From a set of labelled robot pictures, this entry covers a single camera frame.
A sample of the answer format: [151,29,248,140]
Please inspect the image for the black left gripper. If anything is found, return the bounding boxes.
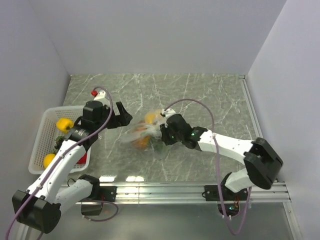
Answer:
[95,101,133,132]

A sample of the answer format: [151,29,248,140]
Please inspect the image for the clear plastic bag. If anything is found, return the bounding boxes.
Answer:
[121,117,171,159]

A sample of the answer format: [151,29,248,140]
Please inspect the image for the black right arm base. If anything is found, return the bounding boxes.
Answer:
[201,185,248,217]

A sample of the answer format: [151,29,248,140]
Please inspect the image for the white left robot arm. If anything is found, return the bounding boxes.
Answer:
[12,100,133,234]

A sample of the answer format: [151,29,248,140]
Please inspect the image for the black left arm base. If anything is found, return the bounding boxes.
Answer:
[80,186,119,218]

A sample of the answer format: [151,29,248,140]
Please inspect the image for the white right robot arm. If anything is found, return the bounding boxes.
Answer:
[160,109,284,200]

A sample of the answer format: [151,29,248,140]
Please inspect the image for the yellow lemon in bag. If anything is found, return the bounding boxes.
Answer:
[144,109,163,124]

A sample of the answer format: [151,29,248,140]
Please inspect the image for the red pepper in basket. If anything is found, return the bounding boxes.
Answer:
[76,153,87,165]

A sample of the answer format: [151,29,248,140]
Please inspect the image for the yellow bell pepper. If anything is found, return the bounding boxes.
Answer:
[56,118,74,134]

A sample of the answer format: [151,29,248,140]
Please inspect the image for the dark grape bunch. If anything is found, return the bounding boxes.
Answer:
[53,136,65,152]

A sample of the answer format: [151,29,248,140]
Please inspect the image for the white plastic basket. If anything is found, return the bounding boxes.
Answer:
[28,105,91,175]

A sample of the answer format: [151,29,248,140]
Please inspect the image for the yellow lemon in basket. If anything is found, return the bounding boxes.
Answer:
[43,153,56,169]

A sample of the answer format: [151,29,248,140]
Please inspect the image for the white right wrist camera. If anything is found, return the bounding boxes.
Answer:
[160,108,176,118]

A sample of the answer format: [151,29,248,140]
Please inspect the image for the aluminium mounting rail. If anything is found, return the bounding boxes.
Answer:
[100,182,291,205]

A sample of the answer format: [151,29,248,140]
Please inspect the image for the aluminium side rail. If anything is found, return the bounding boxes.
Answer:
[238,74,264,138]

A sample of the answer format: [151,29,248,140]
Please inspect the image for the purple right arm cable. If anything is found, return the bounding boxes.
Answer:
[164,98,252,236]

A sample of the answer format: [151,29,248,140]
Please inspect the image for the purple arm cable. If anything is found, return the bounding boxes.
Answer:
[4,86,120,240]
[164,98,252,236]

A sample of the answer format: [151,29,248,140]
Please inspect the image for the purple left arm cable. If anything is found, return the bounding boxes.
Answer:
[4,86,120,240]

